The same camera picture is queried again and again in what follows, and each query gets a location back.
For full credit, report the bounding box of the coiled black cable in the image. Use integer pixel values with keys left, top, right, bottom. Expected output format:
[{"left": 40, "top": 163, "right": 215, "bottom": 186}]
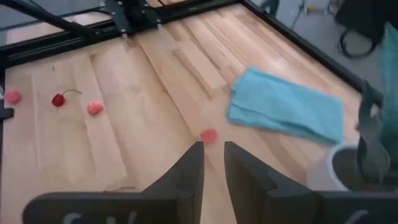
[{"left": 338, "top": 27, "right": 382, "bottom": 59}]

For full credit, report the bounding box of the black case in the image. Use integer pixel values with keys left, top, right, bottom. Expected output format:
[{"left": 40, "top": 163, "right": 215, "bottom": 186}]
[{"left": 335, "top": 0, "right": 398, "bottom": 32}]

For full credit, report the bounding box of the pink toy fruit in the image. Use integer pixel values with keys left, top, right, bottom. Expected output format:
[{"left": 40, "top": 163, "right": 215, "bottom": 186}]
[
  {"left": 200, "top": 128, "right": 218, "bottom": 145},
  {"left": 3, "top": 89, "right": 22, "bottom": 105},
  {"left": 87, "top": 100, "right": 104, "bottom": 116}
]

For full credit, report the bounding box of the red cherry with stem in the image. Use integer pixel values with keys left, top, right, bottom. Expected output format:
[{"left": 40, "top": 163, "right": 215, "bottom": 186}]
[{"left": 51, "top": 89, "right": 83, "bottom": 108}]

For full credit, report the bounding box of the green plant in white pot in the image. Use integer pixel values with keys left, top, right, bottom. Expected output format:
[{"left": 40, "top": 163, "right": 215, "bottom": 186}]
[{"left": 326, "top": 21, "right": 398, "bottom": 192}]

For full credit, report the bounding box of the light blue folded cloth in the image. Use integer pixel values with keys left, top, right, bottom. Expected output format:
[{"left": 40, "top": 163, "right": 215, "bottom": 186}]
[{"left": 226, "top": 66, "right": 345, "bottom": 144}]

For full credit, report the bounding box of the black aluminium table frame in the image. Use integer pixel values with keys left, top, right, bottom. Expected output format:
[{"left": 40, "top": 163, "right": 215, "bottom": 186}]
[{"left": 0, "top": 0, "right": 385, "bottom": 122}]

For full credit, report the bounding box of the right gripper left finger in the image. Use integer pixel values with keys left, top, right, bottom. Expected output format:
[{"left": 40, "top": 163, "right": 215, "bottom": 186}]
[{"left": 22, "top": 141, "right": 205, "bottom": 224}]

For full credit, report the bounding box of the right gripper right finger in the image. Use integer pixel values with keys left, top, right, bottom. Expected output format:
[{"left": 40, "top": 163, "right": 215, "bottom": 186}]
[{"left": 223, "top": 141, "right": 398, "bottom": 224}]

